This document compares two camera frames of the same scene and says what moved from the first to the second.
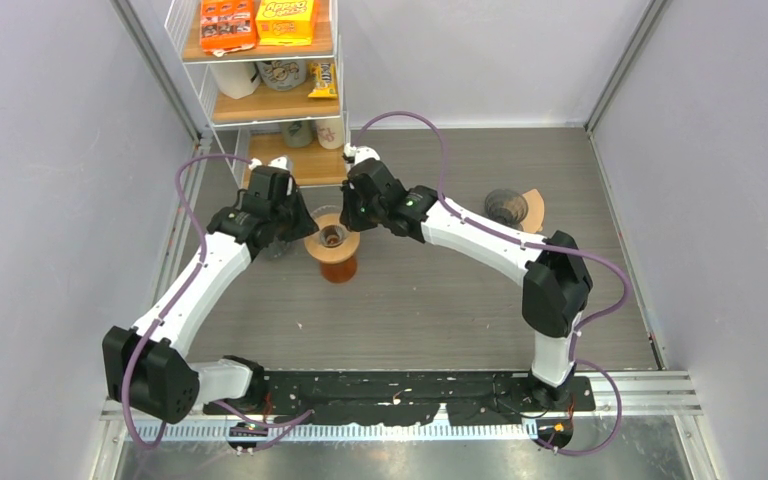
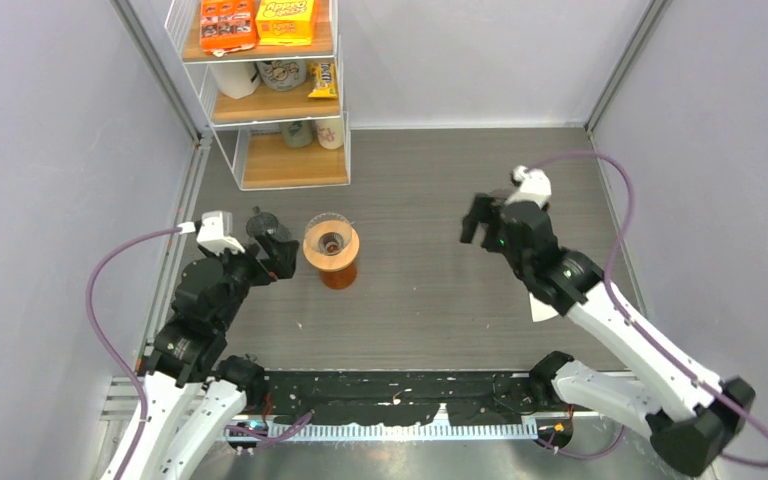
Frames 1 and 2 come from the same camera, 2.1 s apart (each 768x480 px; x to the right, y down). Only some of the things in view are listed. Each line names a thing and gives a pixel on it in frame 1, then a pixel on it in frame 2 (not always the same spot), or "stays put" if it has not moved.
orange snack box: [227, 25] stays put
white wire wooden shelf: [268, 76] stays put
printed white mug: [282, 74] stays put
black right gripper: [348, 219] -> [477, 214]
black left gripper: [307, 226] -> [281, 262]
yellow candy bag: [322, 76] stays put
